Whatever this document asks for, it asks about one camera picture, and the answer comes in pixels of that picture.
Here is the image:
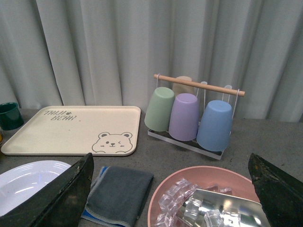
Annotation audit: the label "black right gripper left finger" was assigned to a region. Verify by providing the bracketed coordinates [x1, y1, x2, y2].
[0, 153, 94, 227]

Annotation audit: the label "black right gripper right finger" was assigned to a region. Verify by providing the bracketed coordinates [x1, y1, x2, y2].
[248, 153, 303, 227]

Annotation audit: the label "white plate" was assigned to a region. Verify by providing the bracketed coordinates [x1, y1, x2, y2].
[0, 160, 71, 216]

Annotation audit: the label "metal scoop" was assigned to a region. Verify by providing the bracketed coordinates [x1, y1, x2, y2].
[177, 189, 270, 227]

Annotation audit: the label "pink bowl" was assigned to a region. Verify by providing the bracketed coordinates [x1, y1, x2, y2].
[147, 166, 259, 227]

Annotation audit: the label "grey blue folded cloth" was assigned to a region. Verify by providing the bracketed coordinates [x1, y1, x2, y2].
[81, 166, 154, 227]

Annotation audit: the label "clear ice cube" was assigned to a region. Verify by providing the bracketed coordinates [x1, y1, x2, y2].
[158, 194, 175, 212]
[175, 178, 191, 189]
[204, 210, 224, 227]
[184, 197, 202, 220]

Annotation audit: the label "beige bear tray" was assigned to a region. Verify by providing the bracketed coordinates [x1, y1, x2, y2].
[1, 106, 141, 156]

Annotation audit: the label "blue cup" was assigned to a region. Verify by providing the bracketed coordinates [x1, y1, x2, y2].
[196, 100, 232, 152]

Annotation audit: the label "dark green mug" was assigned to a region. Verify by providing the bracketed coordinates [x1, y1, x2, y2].
[0, 102, 24, 131]

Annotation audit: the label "purple cup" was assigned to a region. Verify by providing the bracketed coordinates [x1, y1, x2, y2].
[169, 93, 199, 141]

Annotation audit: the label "green cup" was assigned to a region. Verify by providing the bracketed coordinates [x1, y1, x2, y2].
[144, 87, 175, 131]

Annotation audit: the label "beige cup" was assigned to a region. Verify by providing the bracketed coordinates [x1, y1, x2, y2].
[172, 76, 195, 97]

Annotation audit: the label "grey curtain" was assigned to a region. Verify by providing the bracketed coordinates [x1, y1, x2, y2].
[0, 0, 303, 122]

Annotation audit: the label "white cup rack wooden handle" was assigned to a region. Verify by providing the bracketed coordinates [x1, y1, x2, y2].
[147, 74, 245, 160]

